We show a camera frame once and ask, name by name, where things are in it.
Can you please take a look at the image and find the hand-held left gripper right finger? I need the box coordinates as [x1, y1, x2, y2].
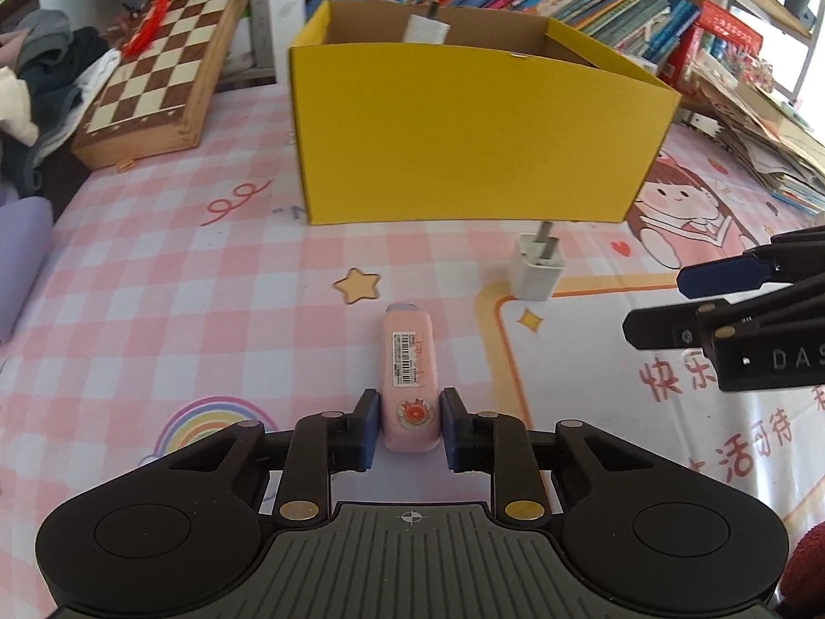
[440, 388, 678, 523]

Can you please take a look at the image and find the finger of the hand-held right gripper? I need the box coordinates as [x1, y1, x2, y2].
[622, 282, 825, 352]
[676, 224, 825, 301]

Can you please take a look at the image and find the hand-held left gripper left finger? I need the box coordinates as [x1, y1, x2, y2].
[145, 388, 381, 523]

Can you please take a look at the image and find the pink oblong case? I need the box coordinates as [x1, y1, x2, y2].
[379, 303, 443, 454]

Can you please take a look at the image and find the yellow cardboard box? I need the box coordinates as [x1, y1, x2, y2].
[288, 0, 683, 226]

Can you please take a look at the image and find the pink checked desktop cloth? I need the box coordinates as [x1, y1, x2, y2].
[0, 80, 825, 530]

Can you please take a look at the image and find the small white charger plug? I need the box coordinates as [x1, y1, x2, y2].
[506, 222, 569, 303]

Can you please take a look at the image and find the pile of papers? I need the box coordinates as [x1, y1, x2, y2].
[682, 48, 825, 218]

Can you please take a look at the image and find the dark red clothing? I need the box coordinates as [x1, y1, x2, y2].
[779, 521, 825, 619]

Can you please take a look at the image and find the thick red book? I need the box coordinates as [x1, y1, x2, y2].
[661, 0, 765, 89]

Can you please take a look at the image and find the large white charger plug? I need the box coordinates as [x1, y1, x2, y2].
[405, 3, 450, 46]

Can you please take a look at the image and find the lavender cloth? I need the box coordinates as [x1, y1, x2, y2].
[0, 197, 56, 347]

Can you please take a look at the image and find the wooden chess board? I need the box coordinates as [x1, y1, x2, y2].
[70, 0, 251, 170]

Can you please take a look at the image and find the white cloth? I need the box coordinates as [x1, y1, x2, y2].
[39, 48, 125, 157]

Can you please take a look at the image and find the pile of clothes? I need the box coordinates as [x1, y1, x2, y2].
[16, 26, 112, 198]

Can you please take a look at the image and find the red tassel ornament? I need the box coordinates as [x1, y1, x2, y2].
[122, 0, 179, 56]

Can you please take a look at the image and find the grey garment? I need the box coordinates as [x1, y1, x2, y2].
[13, 9, 73, 72]

